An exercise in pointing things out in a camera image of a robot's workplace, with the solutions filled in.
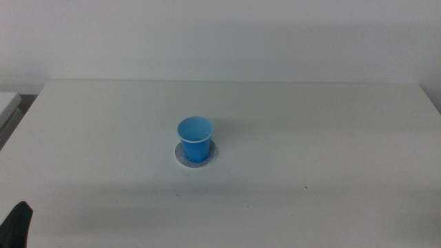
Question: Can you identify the blue plastic cup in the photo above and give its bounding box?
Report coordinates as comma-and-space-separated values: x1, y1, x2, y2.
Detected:
176, 116, 214, 163

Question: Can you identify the round grey cup mat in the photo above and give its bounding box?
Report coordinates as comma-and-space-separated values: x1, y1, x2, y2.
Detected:
174, 138, 218, 169

